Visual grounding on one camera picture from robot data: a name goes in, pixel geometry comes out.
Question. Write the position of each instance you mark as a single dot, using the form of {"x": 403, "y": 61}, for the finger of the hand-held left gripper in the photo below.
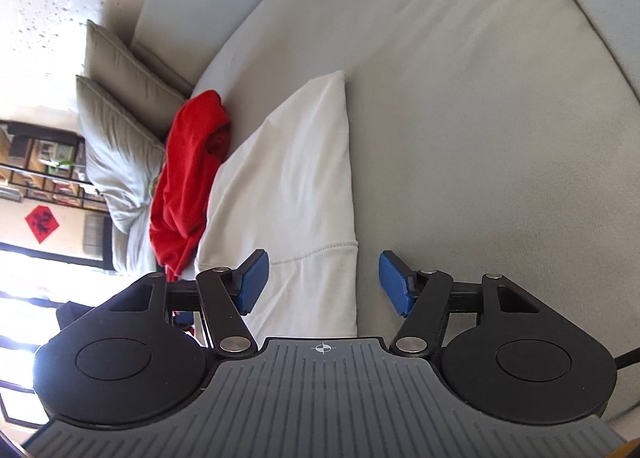
{"x": 184, "y": 323}

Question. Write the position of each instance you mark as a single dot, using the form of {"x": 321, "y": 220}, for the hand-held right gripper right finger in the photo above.
{"x": 395, "y": 283}

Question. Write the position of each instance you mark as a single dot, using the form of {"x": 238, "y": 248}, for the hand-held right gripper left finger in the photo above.
{"x": 254, "y": 283}

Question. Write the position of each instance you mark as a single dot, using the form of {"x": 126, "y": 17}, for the beige t-shirt with brown script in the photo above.
{"x": 290, "y": 177}

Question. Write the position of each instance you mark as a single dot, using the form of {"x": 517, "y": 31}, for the white radiator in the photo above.
{"x": 95, "y": 237}

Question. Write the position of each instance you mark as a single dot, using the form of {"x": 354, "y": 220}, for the red garment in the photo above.
{"x": 187, "y": 172}

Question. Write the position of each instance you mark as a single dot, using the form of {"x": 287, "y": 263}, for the green round toy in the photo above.
{"x": 156, "y": 182}

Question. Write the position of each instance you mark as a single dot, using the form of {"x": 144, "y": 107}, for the black bookshelf with books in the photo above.
{"x": 40, "y": 172}

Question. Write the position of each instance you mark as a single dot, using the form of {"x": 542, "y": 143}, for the green potted plant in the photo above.
{"x": 62, "y": 165}

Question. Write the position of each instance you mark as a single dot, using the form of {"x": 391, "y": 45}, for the grey sofa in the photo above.
{"x": 475, "y": 137}

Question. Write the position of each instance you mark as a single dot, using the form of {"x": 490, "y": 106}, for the large grey-green pillow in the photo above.
{"x": 117, "y": 152}

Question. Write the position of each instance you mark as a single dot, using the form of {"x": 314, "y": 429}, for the black window frame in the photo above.
{"x": 50, "y": 258}

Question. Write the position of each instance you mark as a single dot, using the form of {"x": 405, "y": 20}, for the red diamond wall decoration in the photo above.
{"x": 43, "y": 224}

